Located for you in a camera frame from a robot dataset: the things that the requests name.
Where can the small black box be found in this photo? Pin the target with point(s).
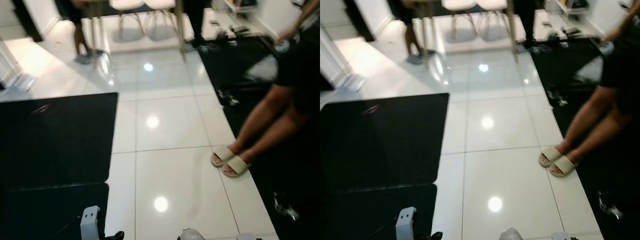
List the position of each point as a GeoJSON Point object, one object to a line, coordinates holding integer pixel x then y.
{"type": "Point", "coordinates": [240, 30]}
{"type": "Point", "coordinates": [571, 31]}

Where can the person in black shorts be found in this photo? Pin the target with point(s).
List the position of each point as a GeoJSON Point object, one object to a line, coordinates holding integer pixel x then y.
{"type": "Point", "coordinates": [270, 115]}
{"type": "Point", "coordinates": [595, 117]}

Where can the pale blue small object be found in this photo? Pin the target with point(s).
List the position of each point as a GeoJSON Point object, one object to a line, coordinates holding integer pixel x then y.
{"type": "Point", "coordinates": [606, 48]}
{"type": "Point", "coordinates": [282, 47]}

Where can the dark upright panel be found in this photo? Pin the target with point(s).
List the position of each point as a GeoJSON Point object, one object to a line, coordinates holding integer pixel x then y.
{"type": "Point", "coordinates": [27, 20]}
{"type": "Point", "coordinates": [359, 20]}

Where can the grey robot right leg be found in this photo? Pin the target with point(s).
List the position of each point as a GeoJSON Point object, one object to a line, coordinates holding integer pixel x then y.
{"type": "Point", "coordinates": [511, 234]}
{"type": "Point", "coordinates": [191, 234]}

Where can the person in black trousers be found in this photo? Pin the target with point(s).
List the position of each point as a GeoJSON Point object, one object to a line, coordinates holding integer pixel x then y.
{"type": "Point", "coordinates": [527, 20]}
{"type": "Point", "coordinates": [196, 20]}

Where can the white shell chair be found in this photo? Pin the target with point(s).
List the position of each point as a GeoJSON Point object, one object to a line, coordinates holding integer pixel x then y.
{"type": "Point", "coordinates": [160, 4]}
{"type": "Point", "coordinates": [457, 4]}
{"type": "Point", "coordinates": [492, 4]}
{"type": "Point", "coordinates": [127, 4]}

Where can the black floor mat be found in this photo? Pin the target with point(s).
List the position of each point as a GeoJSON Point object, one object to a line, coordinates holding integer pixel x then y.
{"type": "Point", "coordinates": [55, 140]}
{"type": "Point", "coordinates": [40, 212]}
{"type": "Point", "coordinates": [380, 140]}
{"type": "Point", "coordinates": [627, 170]}
{"type": "Point", "coordinates": [300, 190]}
{"type": "Point", "coordinates": [360, 215]}

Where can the white shelf rack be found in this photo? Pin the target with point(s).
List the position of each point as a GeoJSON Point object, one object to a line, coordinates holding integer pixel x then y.
{"type": "Point", "coordinates": [240, 5]}
{"type": "Point", "coordinates": [570, 5]}

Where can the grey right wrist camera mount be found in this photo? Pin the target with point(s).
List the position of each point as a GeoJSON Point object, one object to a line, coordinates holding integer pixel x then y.
{"type": "Point", "coordinates": [562, 236]}
{"type": "Point", "coordinates": [247, 236]}

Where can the beige slipper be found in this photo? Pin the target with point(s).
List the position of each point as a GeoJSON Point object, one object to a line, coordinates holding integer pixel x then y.
{"type": "Point", "coordinates": [236, 166]}
{"type": "Point", "coordinates": [563, 166]}
{"type": "Point", "coordinates": [549, 156]}
{"type": "Point", "coordinates": [221, 156]}

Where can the person in grey shoes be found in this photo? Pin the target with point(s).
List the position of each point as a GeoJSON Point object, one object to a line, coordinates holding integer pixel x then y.
{"type": "Point", "coordinates": [411, 37]}
{"type": "Point", "coordinates": [79, 35]}

